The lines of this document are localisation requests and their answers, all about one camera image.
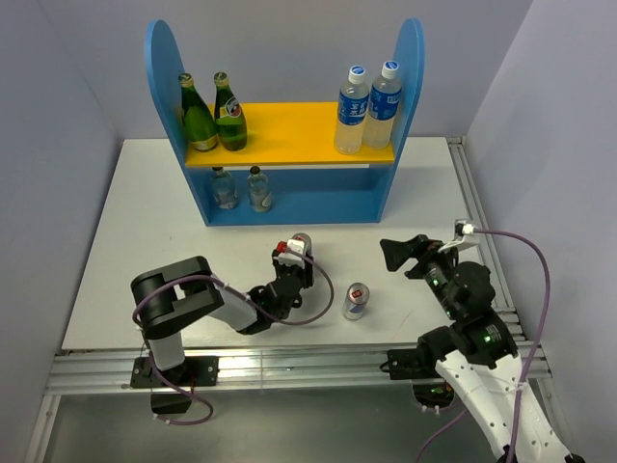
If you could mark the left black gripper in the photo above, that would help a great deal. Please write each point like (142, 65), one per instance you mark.
(306, 273)

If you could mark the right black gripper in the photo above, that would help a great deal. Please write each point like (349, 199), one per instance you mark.
(424, 249)

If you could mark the Red Bull can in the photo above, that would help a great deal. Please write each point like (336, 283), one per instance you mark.
(356, 298)
(301, 236)

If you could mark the clear glass bottle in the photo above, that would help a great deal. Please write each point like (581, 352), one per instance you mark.
(224, 189)
(259, 190)

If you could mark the blue and yellow wooden shelf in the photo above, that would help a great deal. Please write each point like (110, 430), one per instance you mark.
(292, 143)

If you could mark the green Perrier bottle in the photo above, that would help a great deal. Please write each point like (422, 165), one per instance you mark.
(197, 120)
(228, 115)

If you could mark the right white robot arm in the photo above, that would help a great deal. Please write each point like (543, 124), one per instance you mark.
(475, 355)

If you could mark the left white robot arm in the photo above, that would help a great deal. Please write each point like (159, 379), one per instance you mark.
(173, 297)

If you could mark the left clear water bottle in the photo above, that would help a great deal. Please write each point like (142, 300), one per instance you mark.
(351, 111)

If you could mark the clear water bottle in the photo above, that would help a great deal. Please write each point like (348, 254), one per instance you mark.
(351, 111)
(384, 97)

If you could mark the right clear water bottle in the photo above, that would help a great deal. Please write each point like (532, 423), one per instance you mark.
(384, 97)

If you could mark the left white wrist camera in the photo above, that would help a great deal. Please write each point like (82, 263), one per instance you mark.
(290, 253)

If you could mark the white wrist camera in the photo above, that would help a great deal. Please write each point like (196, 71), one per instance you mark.
(290, 253)
(466, 236)

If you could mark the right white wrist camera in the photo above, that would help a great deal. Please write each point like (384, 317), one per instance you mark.
(466, 236)

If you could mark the aluminium front rail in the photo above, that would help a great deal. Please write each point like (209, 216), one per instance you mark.
(316, 404)

